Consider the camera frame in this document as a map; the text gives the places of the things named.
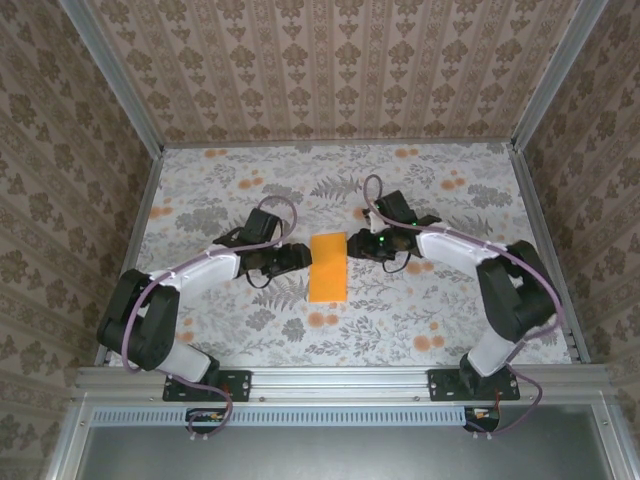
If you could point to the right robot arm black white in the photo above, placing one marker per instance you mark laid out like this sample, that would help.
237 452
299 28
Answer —
520 300

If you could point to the aluminium back rail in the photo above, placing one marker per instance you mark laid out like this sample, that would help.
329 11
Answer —
340 143

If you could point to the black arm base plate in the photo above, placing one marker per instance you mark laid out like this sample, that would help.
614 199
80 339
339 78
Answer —
440 385
240 385

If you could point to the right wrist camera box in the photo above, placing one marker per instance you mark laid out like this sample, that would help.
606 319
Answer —
395 209

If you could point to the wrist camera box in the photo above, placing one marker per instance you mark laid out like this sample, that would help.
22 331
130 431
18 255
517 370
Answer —
395 209
264 225

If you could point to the aluminium corner post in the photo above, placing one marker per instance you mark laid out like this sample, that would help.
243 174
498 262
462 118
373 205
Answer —
115 75
555 75

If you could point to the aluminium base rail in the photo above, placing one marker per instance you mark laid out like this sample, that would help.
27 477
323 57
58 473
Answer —
340 382

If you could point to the aluminium side rail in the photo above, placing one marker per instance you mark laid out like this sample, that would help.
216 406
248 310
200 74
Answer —
132 250
533 200

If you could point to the aluminium frame profile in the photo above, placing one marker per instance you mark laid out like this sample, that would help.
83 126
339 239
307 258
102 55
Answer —
67 440
611 440

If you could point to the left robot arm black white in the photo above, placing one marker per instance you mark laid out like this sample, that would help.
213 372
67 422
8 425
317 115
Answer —
150 320

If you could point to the grey metal panel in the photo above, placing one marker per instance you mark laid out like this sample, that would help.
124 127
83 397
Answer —
340 455

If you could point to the orange paper sheet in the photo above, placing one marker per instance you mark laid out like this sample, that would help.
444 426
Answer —
328 270

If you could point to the floral table cover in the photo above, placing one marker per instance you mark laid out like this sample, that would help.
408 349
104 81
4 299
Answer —
320 345

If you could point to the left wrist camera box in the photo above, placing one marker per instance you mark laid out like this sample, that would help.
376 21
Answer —
264 225

